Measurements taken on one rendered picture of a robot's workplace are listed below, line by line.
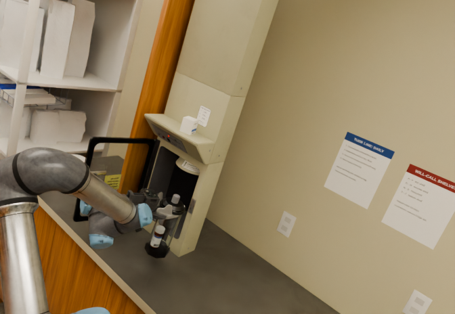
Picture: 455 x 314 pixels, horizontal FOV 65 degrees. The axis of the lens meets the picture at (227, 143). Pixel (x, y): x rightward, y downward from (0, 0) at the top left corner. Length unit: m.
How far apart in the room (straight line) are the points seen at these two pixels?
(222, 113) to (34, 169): 0.76
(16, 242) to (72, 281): 0.95
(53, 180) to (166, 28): 0.87
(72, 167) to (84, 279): 0.92
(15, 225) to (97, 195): 0.21
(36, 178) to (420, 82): 1.37
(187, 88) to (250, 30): 0.37
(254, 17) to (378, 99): 0.62
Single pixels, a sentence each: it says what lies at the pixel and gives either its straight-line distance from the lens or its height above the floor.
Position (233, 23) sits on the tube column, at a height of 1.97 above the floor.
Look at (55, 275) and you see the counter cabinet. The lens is 2.03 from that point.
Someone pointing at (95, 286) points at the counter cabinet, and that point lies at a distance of 1.76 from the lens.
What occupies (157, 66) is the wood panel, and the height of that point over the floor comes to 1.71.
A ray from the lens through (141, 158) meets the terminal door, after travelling 1.69.
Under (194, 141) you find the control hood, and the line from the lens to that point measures 1.40.
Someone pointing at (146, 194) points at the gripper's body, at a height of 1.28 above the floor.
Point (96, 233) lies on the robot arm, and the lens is 1.29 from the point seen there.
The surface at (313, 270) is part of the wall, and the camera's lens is 1.86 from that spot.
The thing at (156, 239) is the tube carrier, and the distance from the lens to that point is 1.53.
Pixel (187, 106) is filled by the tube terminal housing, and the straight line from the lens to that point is 1.56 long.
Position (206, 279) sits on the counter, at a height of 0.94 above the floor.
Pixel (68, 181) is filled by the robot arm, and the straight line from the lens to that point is 0.98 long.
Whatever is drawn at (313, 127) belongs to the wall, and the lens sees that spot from 1.72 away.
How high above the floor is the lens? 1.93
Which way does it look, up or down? 16 degrees down
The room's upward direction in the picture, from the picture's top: 18 degrees clockwise
